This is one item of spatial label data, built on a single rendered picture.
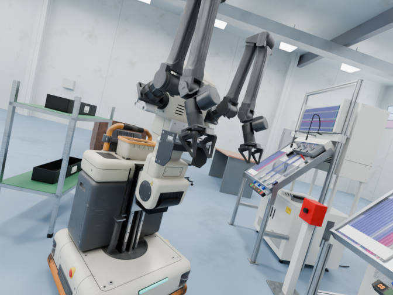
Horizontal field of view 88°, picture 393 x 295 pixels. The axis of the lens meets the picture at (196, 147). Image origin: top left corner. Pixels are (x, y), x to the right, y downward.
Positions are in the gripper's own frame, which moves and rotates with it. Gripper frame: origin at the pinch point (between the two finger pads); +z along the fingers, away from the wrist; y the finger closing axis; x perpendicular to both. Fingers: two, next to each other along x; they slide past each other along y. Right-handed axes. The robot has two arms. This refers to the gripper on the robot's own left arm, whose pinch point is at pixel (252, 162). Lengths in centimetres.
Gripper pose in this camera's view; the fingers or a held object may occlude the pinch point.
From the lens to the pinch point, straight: 104.2
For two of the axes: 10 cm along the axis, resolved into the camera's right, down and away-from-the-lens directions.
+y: 6.9, 1.2, 7.2
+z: 0.9, 9.6, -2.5
